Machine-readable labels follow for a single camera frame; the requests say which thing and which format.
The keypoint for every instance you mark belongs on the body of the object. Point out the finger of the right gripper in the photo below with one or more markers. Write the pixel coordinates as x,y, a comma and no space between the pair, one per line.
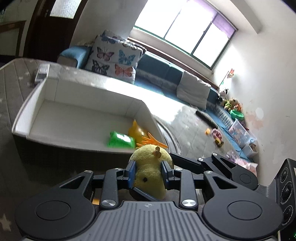
140,195
214,163

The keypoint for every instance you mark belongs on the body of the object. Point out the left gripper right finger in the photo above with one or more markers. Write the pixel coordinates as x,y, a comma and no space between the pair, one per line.
182,180

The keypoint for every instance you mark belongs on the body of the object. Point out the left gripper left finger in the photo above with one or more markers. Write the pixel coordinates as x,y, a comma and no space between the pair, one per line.
115,180

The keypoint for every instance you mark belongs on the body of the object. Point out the yellow plush chick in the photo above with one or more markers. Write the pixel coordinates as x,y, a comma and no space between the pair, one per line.
148,177

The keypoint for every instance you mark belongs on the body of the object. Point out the pink toy on floor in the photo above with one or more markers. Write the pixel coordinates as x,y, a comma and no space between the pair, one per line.
217,135

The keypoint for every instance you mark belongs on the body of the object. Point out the clear plastic storage bin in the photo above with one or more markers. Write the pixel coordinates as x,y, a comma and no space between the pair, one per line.
241,136

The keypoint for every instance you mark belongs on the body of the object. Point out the green plastic packet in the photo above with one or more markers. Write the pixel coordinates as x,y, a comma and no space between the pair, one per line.
119,140

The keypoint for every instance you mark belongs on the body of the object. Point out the green plastic bowl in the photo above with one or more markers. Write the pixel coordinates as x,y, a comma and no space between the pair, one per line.
236,115

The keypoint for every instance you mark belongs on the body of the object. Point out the stuffed toys pile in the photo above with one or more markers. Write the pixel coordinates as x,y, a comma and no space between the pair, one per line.
228,104

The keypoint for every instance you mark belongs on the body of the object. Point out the grey white sofa cushion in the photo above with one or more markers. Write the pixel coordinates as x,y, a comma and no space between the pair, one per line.
193,90

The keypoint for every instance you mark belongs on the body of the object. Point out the grey cardboard storage box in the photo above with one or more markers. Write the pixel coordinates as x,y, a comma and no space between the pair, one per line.
63,117

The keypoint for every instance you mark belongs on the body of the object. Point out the blue sofa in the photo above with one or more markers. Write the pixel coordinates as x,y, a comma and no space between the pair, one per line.
158,75

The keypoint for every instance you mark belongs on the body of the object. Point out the butterfly print cushion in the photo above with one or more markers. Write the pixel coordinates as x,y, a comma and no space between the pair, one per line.
114,56

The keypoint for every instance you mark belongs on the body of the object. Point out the white remote control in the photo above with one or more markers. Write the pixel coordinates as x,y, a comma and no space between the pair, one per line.
42,73

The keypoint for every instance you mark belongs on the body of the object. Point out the dark wooden door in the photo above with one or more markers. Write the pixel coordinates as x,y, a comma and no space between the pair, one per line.
51,28

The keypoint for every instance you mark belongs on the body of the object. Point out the window with green frame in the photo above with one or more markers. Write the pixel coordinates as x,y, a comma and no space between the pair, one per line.
194,27

